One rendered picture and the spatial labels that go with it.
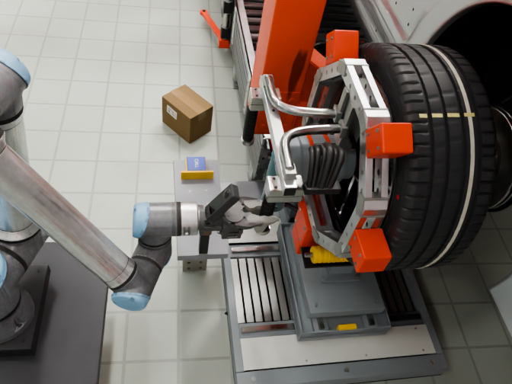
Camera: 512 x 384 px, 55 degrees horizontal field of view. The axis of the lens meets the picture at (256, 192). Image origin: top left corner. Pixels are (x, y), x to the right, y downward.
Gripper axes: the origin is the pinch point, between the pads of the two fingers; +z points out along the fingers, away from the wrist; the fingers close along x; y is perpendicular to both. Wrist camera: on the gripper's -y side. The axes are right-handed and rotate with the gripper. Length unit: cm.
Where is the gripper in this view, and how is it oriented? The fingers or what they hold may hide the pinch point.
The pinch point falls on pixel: (273, 211)
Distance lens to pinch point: 130.7
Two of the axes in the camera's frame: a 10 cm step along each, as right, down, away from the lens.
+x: 1.3, 7.8, -6.1
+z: 9.8, -0.2, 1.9
